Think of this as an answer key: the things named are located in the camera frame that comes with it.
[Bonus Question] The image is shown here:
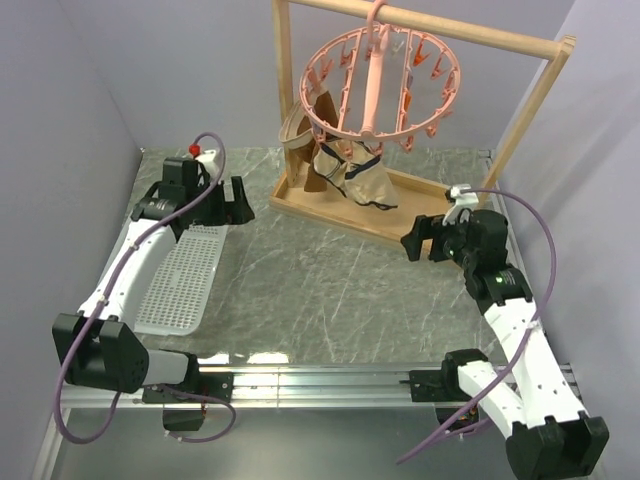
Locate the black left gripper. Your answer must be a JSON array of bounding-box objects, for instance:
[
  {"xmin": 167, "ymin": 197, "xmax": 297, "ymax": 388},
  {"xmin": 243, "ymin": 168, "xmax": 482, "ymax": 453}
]
[{"xmin": 187, "ymin": 176, "xmax": 254, "ymax": 227}]

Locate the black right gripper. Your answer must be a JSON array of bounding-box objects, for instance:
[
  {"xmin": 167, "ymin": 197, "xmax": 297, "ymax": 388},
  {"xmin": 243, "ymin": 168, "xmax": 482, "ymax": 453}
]
[{"xmin": 400, "ymin": 209, "xmax": 478, "ymax": 270}]

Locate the beige underwear navy trim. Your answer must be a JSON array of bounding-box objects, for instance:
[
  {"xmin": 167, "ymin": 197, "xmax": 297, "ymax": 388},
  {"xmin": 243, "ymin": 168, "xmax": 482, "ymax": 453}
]
[{"xmin": 312, "ymin": 139, "xmax": 399, "ymax": 211}]

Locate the pink round clip hanger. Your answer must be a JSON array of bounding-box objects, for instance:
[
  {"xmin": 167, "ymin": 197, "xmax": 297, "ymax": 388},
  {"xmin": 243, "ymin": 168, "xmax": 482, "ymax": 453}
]
[{"xmin": 299, "ymin": 1, "xmax": 461, "ymax": 152}]

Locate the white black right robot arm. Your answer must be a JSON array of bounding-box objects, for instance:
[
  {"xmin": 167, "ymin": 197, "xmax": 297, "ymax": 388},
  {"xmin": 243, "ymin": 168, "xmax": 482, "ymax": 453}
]
[{"xmin": 401, "ymin": 210, "xmax": 609, "ymax": 479}]

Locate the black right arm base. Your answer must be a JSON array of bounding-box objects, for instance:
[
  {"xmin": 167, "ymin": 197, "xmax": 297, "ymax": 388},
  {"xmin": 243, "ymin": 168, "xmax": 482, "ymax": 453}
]
[{"xmin": 407, "ymin": 370, "xmax": 470, "ymax": 403}]

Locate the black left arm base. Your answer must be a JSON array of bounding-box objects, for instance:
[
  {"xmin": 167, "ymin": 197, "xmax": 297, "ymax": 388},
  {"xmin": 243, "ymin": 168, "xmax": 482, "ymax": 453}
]
[{"xmin": 142, "ymin": 372, "xmax": 234, "ymax": 404}]

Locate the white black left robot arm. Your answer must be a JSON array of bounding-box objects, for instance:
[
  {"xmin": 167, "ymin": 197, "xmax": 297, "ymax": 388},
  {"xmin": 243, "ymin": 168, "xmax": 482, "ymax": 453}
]
[{"xmin": 52, "ymin": 149, "xmax": 255, "ymax": 402}]

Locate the wooden hanger rack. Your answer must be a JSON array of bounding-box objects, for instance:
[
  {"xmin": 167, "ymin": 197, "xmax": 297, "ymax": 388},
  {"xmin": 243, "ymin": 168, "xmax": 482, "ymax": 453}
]
[{"xmin": 270, "ymin": 1, "xmax": 576, "ymax": 245}]

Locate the brown underwear on hanger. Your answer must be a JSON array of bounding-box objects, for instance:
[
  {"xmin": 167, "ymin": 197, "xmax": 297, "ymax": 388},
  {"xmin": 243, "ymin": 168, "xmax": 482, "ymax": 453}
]
[{"xmin": 279, "ymin": 89, "xmax": 338, "ymax": 193}]

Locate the white plastic basket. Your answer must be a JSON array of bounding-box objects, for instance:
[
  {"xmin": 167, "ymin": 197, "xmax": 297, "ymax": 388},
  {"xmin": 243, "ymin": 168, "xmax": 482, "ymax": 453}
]
[{"xmin": 135, "ymin": 225, "xmax": 228, "ymax": 336}]

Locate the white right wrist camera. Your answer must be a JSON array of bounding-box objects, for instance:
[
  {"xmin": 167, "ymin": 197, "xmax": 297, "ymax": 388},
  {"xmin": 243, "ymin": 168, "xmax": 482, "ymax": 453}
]
[{"xmin": 442, "ymin": 184, "xmax": 479, "ymax": 226}]

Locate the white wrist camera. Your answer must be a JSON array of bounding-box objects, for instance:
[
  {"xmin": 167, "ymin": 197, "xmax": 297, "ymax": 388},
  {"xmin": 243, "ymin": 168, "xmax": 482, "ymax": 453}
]
[
  {"xmin": 442, "ymin": 184, "xmax": 479, "ymax": 226},
  {"xmin": 188, "ymin": 144, "xmax": 226, "ymax": 184}
]

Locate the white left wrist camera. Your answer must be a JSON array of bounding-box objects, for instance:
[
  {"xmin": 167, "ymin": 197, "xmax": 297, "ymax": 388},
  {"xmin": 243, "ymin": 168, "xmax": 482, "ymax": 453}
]
[{"xmin": 188, "ymin": 144, "xmax": 226, "ymax": 184}]

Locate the aluminium mounting rail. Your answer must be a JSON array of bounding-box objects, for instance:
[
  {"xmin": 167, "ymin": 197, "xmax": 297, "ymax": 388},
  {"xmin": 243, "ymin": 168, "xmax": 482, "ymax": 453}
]
[{"xmin": 61, "ymin": 363, "xmax": 464, "ymax": 411}]

